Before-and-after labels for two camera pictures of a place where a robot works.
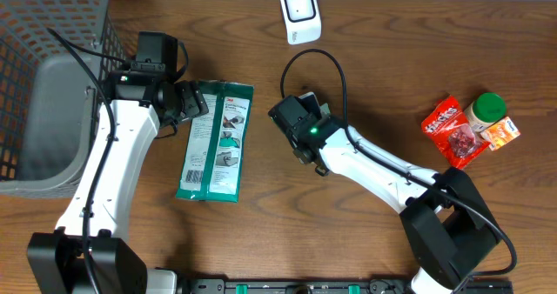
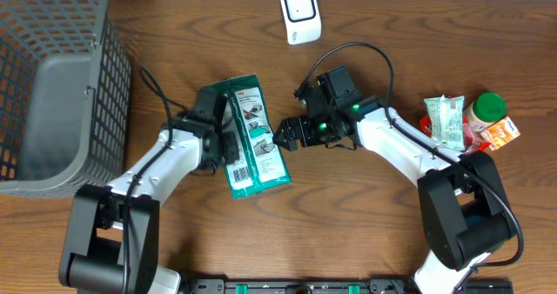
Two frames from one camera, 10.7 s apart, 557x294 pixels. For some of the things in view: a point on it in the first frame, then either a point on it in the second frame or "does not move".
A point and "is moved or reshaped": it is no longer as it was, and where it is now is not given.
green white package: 216,144 is moved or reshaped
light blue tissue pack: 325,108 -> 446,121
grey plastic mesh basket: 50,103 does not move
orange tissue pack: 500,133 does not move
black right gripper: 299,154 -> 291,123
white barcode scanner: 301,13 does not move
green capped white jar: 485,110 does not move
